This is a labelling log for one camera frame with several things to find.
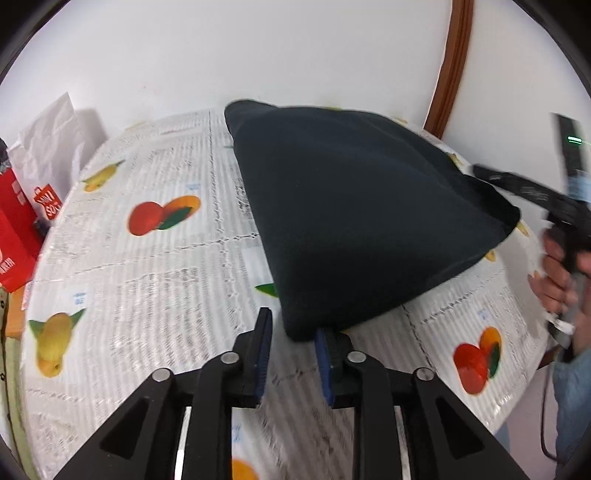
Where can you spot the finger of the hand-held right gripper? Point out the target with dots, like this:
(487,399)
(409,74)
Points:
(517,184)

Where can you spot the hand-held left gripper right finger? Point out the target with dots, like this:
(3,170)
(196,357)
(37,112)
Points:
(324,371)

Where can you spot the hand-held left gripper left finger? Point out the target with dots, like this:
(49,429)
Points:
(263,355)

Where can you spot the black sweater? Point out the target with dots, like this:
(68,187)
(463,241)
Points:
(360,207)

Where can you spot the person's right forearm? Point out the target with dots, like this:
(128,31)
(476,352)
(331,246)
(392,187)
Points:
(575,406)

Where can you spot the person's right hand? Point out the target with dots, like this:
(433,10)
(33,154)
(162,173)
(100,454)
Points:
(551,277)

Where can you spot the fruit print tablecloth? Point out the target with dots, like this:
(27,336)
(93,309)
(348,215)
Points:
(152,286)

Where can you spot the orange cardboard box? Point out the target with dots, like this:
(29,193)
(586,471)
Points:
(14,314)

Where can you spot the red paper bag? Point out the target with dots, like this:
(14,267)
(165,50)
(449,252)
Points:
(14,240)

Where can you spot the white paper bag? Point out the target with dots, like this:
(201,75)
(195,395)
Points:
(48,138)

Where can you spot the brown wooden door frame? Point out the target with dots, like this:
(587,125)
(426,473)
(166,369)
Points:
(455,64)

